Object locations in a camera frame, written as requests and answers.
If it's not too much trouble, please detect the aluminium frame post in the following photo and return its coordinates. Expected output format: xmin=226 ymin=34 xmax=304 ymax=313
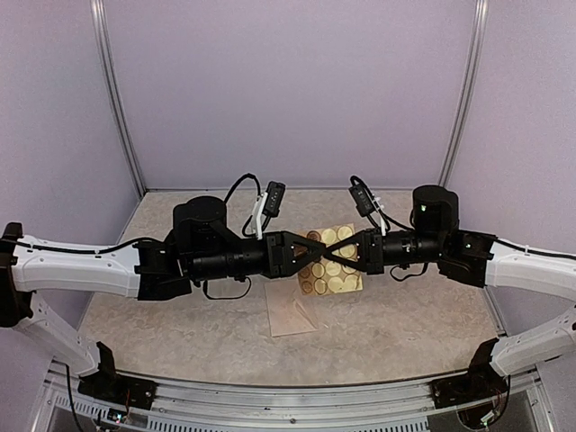
xmin=437 ymin=0 xmax=490 ymax=187
xmin=90 ymin=0 xmax=148 ymax=200

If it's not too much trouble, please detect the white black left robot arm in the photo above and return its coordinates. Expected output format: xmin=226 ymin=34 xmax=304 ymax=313
xmin=1 ymin=196 xmax=327 ymax=380

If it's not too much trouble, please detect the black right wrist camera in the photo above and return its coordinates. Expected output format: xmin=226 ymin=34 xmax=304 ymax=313
xmin=348 ymin=184 xmax=375 ymax=217

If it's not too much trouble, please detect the black left camera cable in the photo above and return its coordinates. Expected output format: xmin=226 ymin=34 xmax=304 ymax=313
xmin=222 ymin=174 xmax=266 ymax=238

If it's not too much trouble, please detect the aluminium frame post right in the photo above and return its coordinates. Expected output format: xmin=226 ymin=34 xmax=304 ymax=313
xmin=437 ymin=0 xmax=490 ymax=187

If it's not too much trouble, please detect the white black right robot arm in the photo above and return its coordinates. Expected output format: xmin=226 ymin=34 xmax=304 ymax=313
xmin=324 ymin=185 xmax=575 ymax=377

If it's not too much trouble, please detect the brown round sticker sheet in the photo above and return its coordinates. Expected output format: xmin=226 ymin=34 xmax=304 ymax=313
xmin=298 ymin=223 xmax=364 ymax=296

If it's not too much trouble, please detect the aluminium front rail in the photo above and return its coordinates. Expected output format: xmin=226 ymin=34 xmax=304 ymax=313
xmin=26 ymin=355 xmax=559 ymax=432

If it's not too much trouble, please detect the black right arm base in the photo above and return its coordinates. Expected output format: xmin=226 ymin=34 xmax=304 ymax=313
xmin=429 ymin=338 xmax=509 ymax=409

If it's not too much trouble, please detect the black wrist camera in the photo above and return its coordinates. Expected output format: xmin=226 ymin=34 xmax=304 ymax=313
xmin=263 ymin=181 xmax=286 ymax=218
xmin=348 ymin=184 xmax=375 ymax=217

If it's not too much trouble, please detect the aluminium frame post left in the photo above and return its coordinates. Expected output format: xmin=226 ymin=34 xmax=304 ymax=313
xmin=90 ymin=0 xmax=148 ymax=200

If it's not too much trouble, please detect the pink envelope with flap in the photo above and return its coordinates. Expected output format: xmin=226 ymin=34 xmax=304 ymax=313
xmin=265 ymin=280 xmax=319 ymax=338

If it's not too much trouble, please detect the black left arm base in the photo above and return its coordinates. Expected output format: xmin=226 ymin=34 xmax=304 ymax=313
xmin=78 ymin=342 xmax=158 ymax=410

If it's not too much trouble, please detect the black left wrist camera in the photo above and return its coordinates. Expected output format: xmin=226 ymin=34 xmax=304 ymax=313
xmin=263 ymin=181 xmax=286 ymax=218

